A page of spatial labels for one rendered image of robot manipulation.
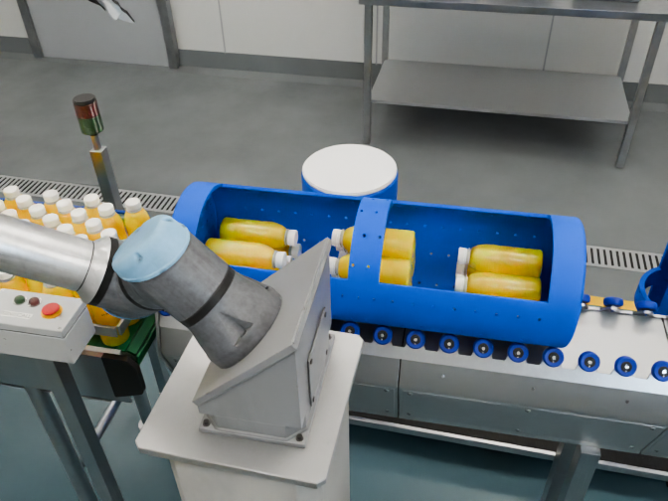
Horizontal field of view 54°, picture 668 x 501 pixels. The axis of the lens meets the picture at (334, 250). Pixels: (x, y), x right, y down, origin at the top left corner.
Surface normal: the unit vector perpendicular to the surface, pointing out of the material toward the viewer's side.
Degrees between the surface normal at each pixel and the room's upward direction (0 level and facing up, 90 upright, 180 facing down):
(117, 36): 90
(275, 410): 90
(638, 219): 0
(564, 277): 46
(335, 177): 0
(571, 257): 31
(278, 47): 90
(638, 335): 0
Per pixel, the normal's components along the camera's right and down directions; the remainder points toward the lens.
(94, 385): -0.20, 0.61
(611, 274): -0.02, -0.78
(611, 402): -0.19, 0.32
